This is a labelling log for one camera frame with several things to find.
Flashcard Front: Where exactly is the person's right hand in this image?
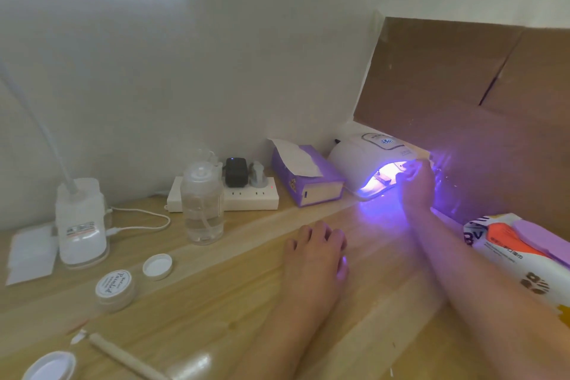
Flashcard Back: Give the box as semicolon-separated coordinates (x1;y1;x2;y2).
394;159;436;218

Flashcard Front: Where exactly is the person's left hand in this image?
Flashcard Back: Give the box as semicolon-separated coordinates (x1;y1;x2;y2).
283;221;351;305

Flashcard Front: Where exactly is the person's right forearm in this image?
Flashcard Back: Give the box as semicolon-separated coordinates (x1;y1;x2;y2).
406;207;570;380

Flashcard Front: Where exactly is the person's left forearm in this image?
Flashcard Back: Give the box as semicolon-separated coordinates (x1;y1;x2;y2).
229;288;357;380

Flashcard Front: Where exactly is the purple tissue box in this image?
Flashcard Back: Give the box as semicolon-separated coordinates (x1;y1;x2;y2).
268;138;346;208

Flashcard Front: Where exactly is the white nail curing lamp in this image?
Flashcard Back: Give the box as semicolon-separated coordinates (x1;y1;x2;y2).
328;132;433;202

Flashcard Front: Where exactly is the white power strip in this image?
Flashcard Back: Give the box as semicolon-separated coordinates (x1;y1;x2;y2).
167;176;280;213

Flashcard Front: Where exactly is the gray plug adapter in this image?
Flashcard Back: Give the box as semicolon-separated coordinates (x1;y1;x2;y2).
249;161;267;188

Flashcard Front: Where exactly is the brown cardboard sheet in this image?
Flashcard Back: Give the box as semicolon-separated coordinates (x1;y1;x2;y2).
353;16;570;240

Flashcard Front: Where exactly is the black charger plug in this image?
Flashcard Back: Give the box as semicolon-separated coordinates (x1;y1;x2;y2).
225;157;249;188

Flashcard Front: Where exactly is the clear plastic bottle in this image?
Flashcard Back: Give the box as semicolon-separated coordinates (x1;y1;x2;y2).
181;148;226;246

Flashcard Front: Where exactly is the small white jar lid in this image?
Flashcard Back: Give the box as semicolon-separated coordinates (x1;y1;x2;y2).
142;254;173;281

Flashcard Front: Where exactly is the wet wipes pack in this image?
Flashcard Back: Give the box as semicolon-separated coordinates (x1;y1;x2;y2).
463;213;570;314

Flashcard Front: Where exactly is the white labelled jar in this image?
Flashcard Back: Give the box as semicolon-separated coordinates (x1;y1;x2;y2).
94;269;136;310

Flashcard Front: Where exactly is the white stick tool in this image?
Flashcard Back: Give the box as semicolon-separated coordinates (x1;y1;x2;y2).
88;333;172;380

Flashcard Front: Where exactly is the white desk lamp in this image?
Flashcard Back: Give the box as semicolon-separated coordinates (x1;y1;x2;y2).
0;0;181;270

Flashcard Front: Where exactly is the white paper pad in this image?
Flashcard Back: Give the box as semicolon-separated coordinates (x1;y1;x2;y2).
5;222;59;286

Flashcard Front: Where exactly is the large white lid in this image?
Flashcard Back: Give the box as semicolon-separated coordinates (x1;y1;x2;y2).
21;351;77;380

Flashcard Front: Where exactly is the white cable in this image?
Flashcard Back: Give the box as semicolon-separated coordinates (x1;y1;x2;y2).
106;206;171;236

